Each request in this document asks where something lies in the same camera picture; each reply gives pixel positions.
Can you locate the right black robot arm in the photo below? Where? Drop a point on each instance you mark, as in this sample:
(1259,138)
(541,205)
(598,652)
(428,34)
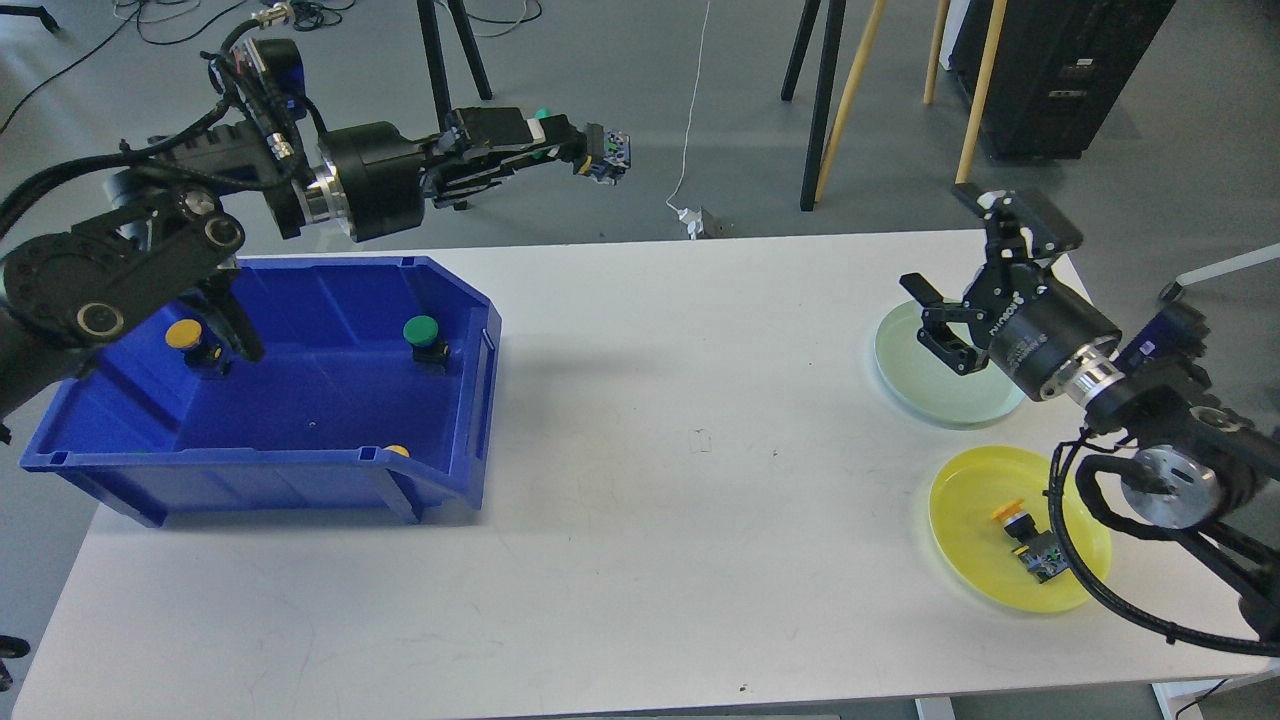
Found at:
(1159,457)

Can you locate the white chair base leg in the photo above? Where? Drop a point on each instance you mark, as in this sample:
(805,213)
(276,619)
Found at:
(1177,286)

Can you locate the pale green plate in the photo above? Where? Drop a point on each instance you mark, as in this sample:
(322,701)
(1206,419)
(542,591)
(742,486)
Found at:
(924,385)

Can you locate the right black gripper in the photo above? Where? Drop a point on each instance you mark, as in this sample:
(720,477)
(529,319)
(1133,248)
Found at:
(1019,314)

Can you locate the yellow plate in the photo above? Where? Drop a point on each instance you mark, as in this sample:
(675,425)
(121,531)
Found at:
(964,493)

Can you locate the blue plastic bin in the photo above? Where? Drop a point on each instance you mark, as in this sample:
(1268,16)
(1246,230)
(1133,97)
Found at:
(303,428)

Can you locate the black tripod right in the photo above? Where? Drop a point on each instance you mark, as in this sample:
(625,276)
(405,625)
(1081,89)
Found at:
(830,45)

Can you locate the green button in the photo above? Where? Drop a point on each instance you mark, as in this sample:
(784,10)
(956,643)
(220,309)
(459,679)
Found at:
(429,349)
(601,153)

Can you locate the black equipment cabinet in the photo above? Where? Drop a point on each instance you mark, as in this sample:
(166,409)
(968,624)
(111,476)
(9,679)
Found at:
(1060,67)

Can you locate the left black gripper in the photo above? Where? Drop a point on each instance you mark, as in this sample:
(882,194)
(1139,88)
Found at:
(369,178)

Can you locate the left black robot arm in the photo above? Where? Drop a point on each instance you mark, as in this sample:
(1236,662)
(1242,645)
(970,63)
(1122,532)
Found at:
(167,237)

